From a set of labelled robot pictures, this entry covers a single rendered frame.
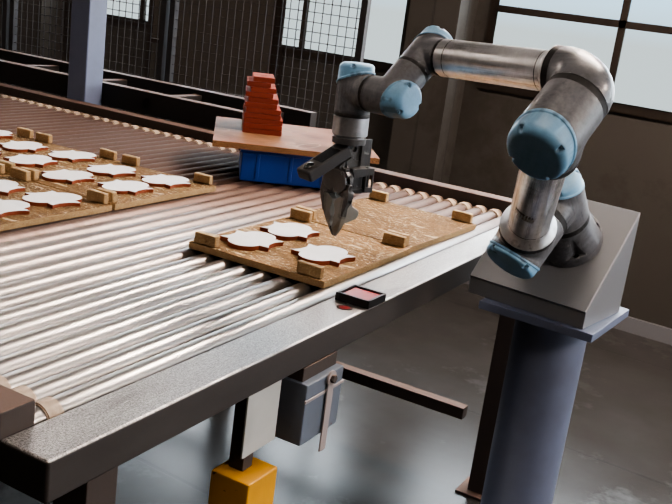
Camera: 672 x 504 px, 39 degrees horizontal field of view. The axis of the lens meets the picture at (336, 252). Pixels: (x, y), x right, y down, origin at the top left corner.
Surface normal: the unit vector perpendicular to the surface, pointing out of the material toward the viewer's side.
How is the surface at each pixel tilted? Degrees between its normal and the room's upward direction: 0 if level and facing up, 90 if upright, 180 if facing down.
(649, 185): 90
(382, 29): 90
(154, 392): 0
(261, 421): 90
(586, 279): 44
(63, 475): 90
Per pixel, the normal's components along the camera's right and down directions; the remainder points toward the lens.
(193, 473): 0.13, -0.96
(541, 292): -0.33, -0.59
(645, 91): -0.55, 0.15
